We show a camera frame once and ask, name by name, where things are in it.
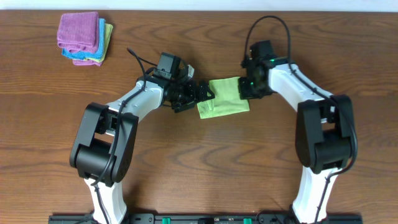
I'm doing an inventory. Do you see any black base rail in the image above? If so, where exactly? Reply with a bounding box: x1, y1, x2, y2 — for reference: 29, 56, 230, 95
48, 213, 363, 224

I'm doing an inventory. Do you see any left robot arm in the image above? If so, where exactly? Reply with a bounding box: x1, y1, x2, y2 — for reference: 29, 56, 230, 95
69, 53, 215, 223

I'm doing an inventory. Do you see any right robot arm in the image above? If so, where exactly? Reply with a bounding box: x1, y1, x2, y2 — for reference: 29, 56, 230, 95
238, 40, 356, 223

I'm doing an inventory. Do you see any folded blue cloth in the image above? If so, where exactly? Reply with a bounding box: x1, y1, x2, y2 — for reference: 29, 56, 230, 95
62, 18, 106, 60

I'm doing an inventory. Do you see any folded purple cloth at bottom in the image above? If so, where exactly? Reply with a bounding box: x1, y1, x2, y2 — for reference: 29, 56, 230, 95
72, 60, 103, 67

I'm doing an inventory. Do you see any folded yellow-green cloth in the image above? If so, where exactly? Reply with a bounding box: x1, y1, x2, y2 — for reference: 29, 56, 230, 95
84, 23, 113, 63

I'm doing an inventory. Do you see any green microfiber cloth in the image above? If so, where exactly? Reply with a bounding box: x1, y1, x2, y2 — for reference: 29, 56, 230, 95
197, 77, 250, 119

